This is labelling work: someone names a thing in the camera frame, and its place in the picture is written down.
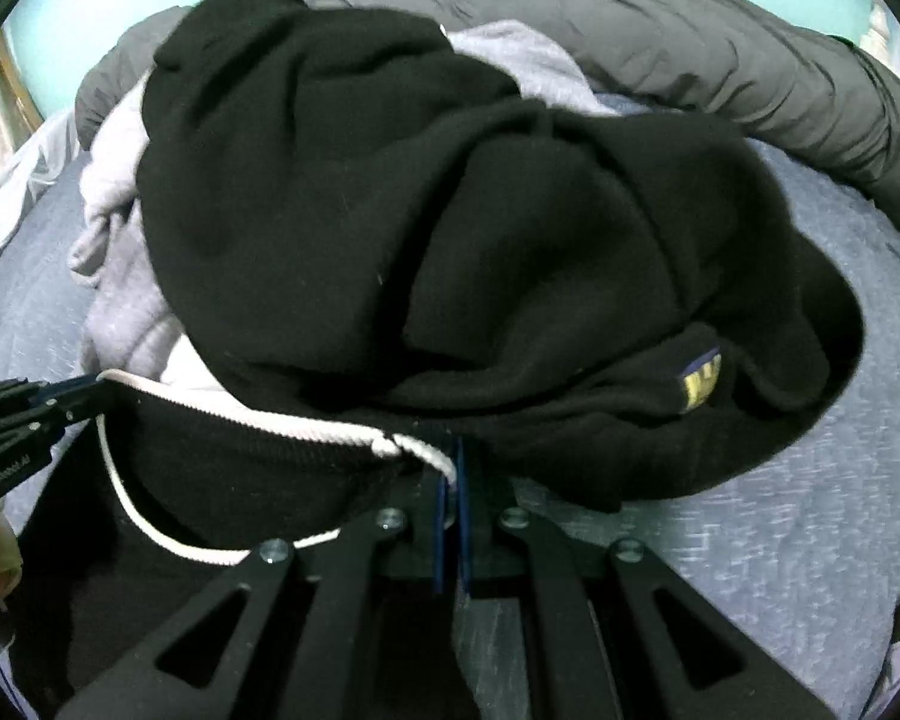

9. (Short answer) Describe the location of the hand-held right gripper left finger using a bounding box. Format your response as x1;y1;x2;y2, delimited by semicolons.
56;461;458;720

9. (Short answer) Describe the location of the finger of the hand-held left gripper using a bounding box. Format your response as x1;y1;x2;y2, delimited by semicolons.
0;376;119;415
0;411;77;460

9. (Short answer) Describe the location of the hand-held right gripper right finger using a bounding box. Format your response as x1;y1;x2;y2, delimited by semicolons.
456;439;841;720

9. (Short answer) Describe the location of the black shirt with white trim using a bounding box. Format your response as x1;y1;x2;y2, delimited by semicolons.
4;369;458;720

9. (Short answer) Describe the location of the light grey garment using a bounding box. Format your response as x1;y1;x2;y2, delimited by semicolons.
67;19;623;391

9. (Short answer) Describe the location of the white garment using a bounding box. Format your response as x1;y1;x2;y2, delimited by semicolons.
157;334;230;395

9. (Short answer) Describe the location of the white sheer cloth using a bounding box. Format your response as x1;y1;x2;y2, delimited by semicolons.
0;109;83;263

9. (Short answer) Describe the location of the blue bed blanket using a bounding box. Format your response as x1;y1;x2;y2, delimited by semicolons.
0;90;900;720

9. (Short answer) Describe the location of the black garment with yellow label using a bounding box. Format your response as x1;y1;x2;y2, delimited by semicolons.
136;0;867;515

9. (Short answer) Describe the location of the dark grey rolled duvet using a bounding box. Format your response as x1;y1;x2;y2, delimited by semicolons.
73;0;900;241

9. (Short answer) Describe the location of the wooden rail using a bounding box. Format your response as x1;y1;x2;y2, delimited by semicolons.
0;30;42;128

